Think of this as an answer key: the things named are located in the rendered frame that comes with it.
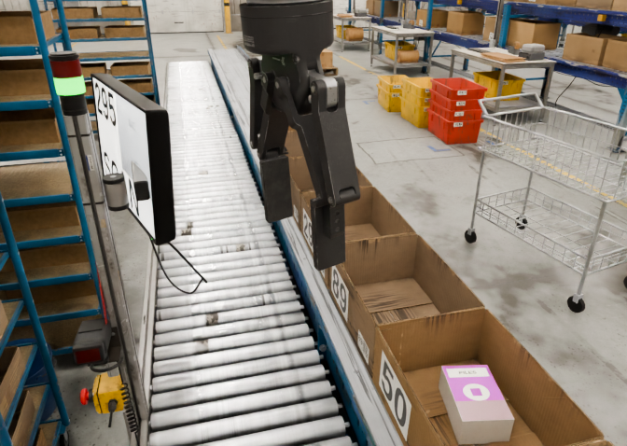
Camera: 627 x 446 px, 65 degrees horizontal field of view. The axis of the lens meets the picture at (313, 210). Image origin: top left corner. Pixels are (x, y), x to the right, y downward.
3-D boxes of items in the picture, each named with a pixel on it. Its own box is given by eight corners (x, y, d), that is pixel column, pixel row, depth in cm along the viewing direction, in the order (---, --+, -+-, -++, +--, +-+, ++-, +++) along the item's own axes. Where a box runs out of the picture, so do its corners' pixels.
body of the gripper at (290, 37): (223, -1, 41) (236, 108, 46) (264, 4, 35) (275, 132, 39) (302, -8, 44) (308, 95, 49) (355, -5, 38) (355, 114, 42)
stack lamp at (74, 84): (60, 90, 95) (52, 57, 92) (88, 89, 96) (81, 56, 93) (54, 95, 90) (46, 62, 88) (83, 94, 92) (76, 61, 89)
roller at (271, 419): (146, 443, 127) (142, 430, 125) (339, 404, 139) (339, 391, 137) (144, 460, 123) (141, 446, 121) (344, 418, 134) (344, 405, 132)
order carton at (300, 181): (281, 192, 227) (280, 158, 219) (342, 187, 233) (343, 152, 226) (299, 232, 192) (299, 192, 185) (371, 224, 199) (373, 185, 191)
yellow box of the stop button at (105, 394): (94, 395, 128) (89, 374, 125) (129, 389, 130) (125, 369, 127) (86, 441, 116) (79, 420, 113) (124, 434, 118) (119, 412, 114)
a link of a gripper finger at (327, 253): (340, 190, 43) (344, 193, 43) (341, 257, 46) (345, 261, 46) (309, 199, 42) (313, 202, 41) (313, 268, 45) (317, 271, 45)
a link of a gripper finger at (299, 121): (313, 75, 43) (319, 68, 42) (352, 198, 43) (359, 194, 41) (271, 82, 41) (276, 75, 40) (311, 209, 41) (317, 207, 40)
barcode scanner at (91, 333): (77, 388, 106) (68, 345, 102) (88, 356, 117) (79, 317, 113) (110, 383, 107) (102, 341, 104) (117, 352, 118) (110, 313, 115)
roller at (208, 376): (146, 397, 138) (148, 397, 142) (326, 364, 149) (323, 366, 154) (145, 378, 140) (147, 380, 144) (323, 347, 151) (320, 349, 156)
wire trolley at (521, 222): (641, 292, 306) (697, 132, 261) (578, 316, 285) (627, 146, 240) (511, 221, 393) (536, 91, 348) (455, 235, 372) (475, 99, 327)
